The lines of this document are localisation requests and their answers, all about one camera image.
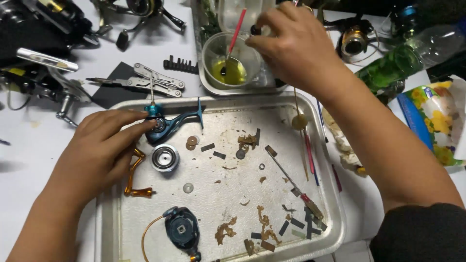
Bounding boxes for person's right hand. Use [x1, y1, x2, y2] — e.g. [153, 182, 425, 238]
[245, 1, 352, 105]

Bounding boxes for person's left hand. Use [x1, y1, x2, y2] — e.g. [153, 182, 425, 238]
[55, 109, 158, 207]

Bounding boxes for blue fishing reel body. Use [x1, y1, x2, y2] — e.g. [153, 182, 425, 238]
[144, 98, 205, 145]

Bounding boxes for red brush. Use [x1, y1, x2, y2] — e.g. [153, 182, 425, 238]
[220, 8, 248, 76]

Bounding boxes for black mat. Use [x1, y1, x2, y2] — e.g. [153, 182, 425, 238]
[90, 61, 154, 110]

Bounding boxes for clear cup with yellow oil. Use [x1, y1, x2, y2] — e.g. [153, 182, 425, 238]
[201, 32, 262, 90]

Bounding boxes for clear plastic container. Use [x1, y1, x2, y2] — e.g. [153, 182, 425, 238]
[218, 0, 274, 34]

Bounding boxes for silver folding multi-tool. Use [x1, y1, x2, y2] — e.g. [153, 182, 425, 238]
[85, 63, 186, 98]

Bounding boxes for silver reel spool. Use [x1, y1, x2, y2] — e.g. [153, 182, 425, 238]
[151, 144, 181, 172]

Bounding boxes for small metal tray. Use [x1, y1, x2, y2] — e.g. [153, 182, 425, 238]
[189, 0, 292, 97]

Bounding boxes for black bit holder strip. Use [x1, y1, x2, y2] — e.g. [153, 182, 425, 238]
[163, 55, 199, 75]

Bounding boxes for bamboo stick with disc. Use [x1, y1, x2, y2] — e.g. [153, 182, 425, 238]
[291, 87, 310, 182]

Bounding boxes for gold and black fishing reel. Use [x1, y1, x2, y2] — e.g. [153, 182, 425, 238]
[323, 16, 382, 67]

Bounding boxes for silver and black fishing reel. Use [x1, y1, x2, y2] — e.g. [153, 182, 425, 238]
[0, 47, 92, 129]

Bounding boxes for blue pen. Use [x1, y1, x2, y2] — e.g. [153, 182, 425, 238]
[315, 99, 329, 143]

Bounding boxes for blue reel rotor with bail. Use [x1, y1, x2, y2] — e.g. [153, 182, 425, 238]
[141, 206, 202, 262]

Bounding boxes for red thin stick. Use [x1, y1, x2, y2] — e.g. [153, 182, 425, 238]
[304, 127, 316, 175]

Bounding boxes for large metal tray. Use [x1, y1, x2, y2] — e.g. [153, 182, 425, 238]
[94, 95, 347, 262]

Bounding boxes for green plastic bottle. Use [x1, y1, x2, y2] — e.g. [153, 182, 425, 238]
[355, 17, 466, 97]

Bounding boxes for blue fishing reel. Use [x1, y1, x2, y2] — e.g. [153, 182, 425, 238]
[390, 4, 420, 39]

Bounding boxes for red pen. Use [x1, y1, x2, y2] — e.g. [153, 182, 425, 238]
[331, 163, 343, 193]

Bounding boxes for flower print tissue packet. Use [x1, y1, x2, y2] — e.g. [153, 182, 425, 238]
[387, 74, 466, 168]

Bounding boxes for scattered black tape strips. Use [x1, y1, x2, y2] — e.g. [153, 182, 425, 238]
[250, 204, 328, 252]

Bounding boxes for person's black sleeve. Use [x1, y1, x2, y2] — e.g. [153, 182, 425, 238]
[369, 203, 466, 262]

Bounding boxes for gold reel handle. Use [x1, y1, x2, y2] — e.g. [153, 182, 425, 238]
[124, 147, 157, 198]

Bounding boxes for dark fishing reel with handle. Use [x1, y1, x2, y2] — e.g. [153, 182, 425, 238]
[90, 0, 187, 52]

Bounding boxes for red-handled screwdriver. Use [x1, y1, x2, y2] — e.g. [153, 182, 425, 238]
[264, 145, 325, 221]

